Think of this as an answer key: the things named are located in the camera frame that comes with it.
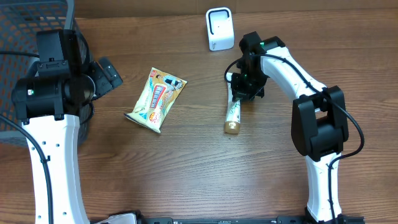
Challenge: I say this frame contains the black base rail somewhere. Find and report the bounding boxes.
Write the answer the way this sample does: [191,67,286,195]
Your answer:
[113,210,365,224]

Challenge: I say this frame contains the white tube gold cap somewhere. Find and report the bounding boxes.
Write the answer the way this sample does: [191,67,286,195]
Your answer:
[224,82,241,134]

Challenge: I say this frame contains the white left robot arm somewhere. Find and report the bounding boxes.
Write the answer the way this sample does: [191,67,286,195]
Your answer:
[12,29,123,223]

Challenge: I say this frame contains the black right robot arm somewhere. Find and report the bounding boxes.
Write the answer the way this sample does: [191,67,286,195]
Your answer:
[225,32,348,223]

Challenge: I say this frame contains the yellow snack bag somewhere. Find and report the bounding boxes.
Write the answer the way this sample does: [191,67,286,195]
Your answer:
[124,67,187,133]

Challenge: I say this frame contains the white barcode scanner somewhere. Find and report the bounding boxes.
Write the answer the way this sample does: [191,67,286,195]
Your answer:
[205,7,234,52]

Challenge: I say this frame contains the grey plastic basket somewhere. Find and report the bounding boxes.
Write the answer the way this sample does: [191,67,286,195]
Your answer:
[0,0,93,149]

